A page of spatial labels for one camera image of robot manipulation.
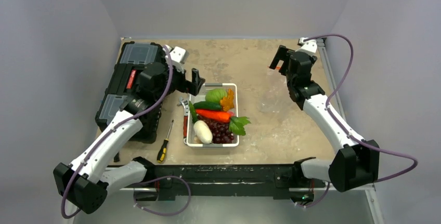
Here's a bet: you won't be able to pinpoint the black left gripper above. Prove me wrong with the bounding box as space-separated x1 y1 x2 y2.
155 56 204 102

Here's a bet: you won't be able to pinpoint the orange carrot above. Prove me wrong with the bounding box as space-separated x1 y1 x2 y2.
196 109 231 123

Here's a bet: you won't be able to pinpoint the white radish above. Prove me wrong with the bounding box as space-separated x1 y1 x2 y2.
193 120 213 144

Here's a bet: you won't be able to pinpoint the dark red grapes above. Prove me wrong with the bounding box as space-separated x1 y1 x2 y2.
198 115 235 144

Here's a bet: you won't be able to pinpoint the green leafy vegetable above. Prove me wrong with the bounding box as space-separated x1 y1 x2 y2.
229 116 251 136

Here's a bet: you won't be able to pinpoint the clear orange zip bag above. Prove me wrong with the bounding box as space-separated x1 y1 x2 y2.
257 64 299 114

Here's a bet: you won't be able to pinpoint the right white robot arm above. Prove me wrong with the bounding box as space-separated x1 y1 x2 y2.
269 45 380 192

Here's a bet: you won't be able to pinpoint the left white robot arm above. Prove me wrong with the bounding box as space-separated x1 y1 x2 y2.
53 62 205 219

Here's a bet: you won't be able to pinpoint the green cucumber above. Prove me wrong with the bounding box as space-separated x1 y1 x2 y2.
193 101 223 111

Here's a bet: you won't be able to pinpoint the green cabbage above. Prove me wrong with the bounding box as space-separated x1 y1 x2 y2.
205 88 228 104

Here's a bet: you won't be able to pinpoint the black plastic toolbox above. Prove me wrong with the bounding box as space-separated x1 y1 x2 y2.
95 41 166 131

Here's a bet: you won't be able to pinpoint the white plastic basket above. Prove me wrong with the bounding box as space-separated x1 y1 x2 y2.
179 83 240 149

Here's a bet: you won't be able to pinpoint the yellow black screwdriver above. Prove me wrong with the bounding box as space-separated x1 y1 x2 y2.
157 120 174 163

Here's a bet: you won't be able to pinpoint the black base bar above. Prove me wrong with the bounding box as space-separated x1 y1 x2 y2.
131 162 326 202

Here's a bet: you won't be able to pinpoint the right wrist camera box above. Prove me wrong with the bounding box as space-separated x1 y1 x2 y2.
296 37 318 56

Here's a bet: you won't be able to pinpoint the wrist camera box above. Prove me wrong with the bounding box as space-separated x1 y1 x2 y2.
163 45 189 73
296 37 318 56

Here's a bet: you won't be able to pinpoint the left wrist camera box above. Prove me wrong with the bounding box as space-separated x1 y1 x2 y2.
163 45 189 73

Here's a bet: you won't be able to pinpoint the right aluminium rail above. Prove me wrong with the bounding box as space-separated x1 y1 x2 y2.
316 37 346 120

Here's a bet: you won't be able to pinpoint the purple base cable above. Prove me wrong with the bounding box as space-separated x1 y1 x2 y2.
133 175 192 217

